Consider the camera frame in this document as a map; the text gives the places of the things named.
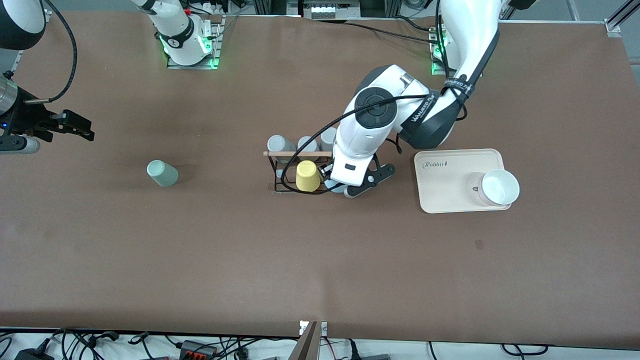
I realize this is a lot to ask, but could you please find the grey camera stand post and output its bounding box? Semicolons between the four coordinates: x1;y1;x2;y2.
287;321;321;360

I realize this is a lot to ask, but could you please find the aluminium table edge rail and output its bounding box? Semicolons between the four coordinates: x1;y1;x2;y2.
10;10;53;76

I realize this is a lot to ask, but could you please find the beige plastic tray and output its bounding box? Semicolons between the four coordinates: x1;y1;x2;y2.
414;148;513;215

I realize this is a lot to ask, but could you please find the black power adapter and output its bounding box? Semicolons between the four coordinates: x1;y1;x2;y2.
14;348;56;360

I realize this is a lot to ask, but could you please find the pale green cup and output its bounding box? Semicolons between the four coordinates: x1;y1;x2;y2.
146;160;179;188

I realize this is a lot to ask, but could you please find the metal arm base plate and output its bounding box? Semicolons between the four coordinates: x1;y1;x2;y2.
166;15;223;70
431;30;451;77

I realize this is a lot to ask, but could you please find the white power strip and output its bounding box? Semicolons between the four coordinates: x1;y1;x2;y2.
310;0;361;20

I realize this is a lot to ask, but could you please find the yellow cup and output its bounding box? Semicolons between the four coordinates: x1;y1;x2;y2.
295;160;322;193

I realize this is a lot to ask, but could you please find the white bowl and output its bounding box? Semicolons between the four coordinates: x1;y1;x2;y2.
477;169;521;207

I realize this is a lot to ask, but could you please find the aluminium corner bracket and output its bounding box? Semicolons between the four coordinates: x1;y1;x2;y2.
605;0;640;38

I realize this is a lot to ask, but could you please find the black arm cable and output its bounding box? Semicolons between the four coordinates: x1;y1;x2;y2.
280;0;468;196
22;0;78;105

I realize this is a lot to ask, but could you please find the black table cable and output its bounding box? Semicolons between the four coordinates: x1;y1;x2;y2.
392;15;441;33
345;20;436;43

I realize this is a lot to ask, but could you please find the black orange connector block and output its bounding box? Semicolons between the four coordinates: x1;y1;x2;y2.
180;340;218;358

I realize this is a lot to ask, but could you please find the black wire cup rack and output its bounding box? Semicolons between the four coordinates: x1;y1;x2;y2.
263;150;346;195

